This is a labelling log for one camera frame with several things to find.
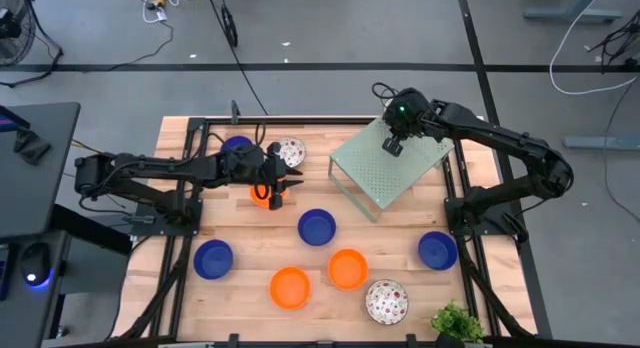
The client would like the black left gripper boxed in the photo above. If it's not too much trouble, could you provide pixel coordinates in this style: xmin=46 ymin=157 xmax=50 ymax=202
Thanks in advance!
xmin=219 ymin=141 xmax=305 ymax=212

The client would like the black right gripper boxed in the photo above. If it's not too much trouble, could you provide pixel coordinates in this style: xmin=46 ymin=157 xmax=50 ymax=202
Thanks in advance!
xmin=381 ymin=86 xmax=432 ymax=158

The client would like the floral mini bowl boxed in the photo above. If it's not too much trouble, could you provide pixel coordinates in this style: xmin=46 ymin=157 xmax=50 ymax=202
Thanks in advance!
xmin=277 ymin=136 xmax=307 ymax=169
xmin=364 ymin=279 xmax=410 ymax=326

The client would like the orange mini bowl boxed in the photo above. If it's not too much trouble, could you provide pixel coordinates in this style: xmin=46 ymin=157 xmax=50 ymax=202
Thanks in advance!
xmin=248 ymin=182 xmax=289 ymax=210
xmin=269 ymin=266 xmax=312 ymax=311
xmin=327 ymin=248 xmax=370 ymax=292

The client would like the blue mini bowl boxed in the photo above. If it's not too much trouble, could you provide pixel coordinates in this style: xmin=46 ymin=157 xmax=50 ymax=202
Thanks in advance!
xmin=417 ymin=230 xmax=459 ymax=272
xmin=193 ymin=238 xmax=235 ymax=281
xmin=220 ymin=134 xmax=255 ymax=157
xmin=297 ymin=207 xmax=338 ymax=248

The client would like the green perforated metal shelf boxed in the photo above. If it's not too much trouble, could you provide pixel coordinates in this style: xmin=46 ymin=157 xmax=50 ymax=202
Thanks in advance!
xmin=328 ymin=115 xmax=456 ymax=224

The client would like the small green potted plant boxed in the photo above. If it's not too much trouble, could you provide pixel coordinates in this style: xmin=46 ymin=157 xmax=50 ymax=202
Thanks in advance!
xmin=429 ymin=300 xmax=486 ymax=348

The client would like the grey desk foot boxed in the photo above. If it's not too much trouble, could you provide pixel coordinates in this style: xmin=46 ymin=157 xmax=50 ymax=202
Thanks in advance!
xmin=523 ymin=0 xmax=624 ymax=25
xmin=563 ymin=134 xmax=640 ymax=150

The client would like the black desk crossbar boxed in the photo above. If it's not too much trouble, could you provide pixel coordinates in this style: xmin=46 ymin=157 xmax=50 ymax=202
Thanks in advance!
xmin=49 ymin=202 xmax=134 ymax=257

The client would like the black desk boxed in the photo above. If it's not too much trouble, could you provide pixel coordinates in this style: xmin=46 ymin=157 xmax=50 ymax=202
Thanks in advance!
xmin=0 ymin=101 xmax=82 ymax=241

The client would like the black angular desk object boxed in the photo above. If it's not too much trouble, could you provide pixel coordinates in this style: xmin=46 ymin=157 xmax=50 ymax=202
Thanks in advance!
xmin=13 ymin=127 xmax=52 ymax=167

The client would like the black computer mouse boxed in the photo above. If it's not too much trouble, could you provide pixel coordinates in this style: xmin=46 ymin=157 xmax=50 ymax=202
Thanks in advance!
xmin=19 ymin=241 xmax=53 ymax=289

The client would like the dark monitor edge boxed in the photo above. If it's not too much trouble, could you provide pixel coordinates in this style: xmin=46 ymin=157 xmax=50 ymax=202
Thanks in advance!
xmin=0 ymin=105 xmax=31 ymax=134

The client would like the grey desk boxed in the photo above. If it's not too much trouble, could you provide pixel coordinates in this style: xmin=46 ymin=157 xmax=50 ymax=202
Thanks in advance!
xmin=0 ymin=230 xmax=74 ymax=348

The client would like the black keyboard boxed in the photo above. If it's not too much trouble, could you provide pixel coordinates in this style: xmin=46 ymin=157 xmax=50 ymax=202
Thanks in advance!
xmin=0 ymin=245 xmax=12 ymax=302

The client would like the black standing fan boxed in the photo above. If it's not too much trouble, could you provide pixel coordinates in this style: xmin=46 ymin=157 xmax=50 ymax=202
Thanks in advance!
xmin=0 ymin=0 xmax=65 ymax=89

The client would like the black aluminium table frame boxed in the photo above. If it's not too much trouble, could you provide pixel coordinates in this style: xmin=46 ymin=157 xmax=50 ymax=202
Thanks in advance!
xmin=112 ymin=115 xmax=539 ymax=348

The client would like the long black floor cable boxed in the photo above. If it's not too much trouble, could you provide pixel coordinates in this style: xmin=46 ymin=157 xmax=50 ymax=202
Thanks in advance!
xmin=205 ymin=0 xmax=271 ymax=117

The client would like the white floor cable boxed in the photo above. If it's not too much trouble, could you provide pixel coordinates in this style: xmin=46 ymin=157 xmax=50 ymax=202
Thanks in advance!
xmin=548 ymin=0 xmax=640 ymax=97

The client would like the yellow cable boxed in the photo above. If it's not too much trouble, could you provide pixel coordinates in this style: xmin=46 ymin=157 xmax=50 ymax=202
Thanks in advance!
xmin=71 ymin=139 xmax=112 ymax=158

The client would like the white power cable bundle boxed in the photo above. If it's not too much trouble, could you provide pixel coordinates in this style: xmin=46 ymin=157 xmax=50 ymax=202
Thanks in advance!
xmin=133 ymin=0 xmax=199 ymax=25

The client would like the black cable tangle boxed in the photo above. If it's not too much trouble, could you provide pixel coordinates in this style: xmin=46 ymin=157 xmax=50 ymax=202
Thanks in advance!
xmin=587 ymin=22 xmax=640 ymax=69

